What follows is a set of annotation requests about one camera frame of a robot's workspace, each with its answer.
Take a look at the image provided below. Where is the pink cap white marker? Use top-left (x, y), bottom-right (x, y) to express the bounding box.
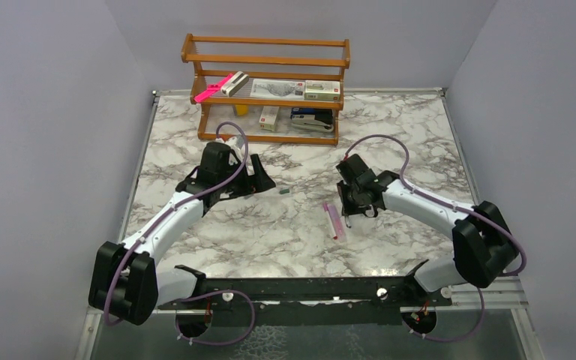
top-left (322, 202), bottom-right (338, 240)

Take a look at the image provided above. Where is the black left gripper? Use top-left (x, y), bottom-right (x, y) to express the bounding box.
top-left (217, 154), bottom-right (275, 198)

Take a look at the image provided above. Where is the yellow small block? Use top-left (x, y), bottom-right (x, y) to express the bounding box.
top-left (232, 104), bottom-right (249, 117)

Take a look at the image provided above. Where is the pink highlighter pen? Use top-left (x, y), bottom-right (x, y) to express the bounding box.
top-left (328, 203), bottom-right (346, 241)

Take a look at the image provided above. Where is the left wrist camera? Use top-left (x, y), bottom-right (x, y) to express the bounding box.
top-left (225, 136), bottom-right (246, 152)

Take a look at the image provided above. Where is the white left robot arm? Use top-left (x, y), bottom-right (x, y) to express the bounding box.
top-left (88, 136), bottom-right (276, 325)

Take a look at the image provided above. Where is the small white red box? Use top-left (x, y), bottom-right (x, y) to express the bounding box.
top-left (259, 106), bottom-right (280, 131)

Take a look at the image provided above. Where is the green white staples box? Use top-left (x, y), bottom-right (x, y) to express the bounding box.
top-left (304, 80), bottom-right (341, 102)

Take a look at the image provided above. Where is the black front mounting rail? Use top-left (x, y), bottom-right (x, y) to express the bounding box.
top-left (156, 276), bottom-right (452, 327)

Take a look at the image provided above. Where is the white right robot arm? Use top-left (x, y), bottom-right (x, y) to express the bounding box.
top-left (336, 154), bottom-right (519, 305)

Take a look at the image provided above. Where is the black grey stapler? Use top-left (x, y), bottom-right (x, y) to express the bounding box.
top-left (290, 107), bottom-right (335, 133)

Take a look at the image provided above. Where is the wooden two-tier shelf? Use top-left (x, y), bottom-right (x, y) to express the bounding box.
top-left (181, 34), bottom-right (351, 146)

